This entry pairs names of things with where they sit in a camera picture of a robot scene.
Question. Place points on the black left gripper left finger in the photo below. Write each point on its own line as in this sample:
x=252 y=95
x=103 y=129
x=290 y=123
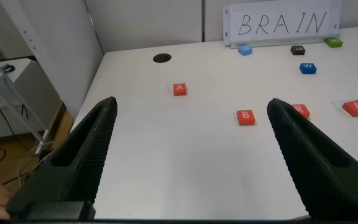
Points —
x=79 y=161

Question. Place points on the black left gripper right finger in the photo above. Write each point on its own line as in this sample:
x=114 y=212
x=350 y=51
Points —
x=319 y=165

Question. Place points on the orange R letter block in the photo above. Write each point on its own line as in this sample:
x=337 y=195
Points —
x=302 y=109

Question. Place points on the orange A letter block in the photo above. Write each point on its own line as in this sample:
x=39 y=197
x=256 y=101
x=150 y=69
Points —
x=356 y=108
x=179 y=89

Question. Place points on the white low cabinet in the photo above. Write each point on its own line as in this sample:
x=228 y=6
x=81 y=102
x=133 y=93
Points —
x=39 y=93

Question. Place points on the orange B letter block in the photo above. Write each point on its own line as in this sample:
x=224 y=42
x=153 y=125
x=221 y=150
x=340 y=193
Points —
x=245 y=117

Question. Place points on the blue W letter block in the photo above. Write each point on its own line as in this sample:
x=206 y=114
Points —
x=308 y=68

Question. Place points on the black L letter block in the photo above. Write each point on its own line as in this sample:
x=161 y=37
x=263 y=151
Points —
x=297 y=50

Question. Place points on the small black device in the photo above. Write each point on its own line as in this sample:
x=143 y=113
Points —
x=6 y=67

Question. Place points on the green S letter block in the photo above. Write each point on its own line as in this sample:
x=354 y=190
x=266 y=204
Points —
x=333 y=42

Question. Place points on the black round table grommet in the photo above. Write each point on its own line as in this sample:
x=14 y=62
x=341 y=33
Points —
x=162 y=58

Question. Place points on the light blue letter block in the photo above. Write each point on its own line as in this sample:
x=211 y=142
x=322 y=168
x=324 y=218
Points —
x=245 y=49

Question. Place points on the white BRAIN sign board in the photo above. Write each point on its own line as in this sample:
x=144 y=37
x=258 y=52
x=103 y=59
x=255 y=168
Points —
x=283 y=23

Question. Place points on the white shelf frame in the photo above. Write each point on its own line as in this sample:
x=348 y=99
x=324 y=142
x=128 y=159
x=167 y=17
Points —
x=8 y=93

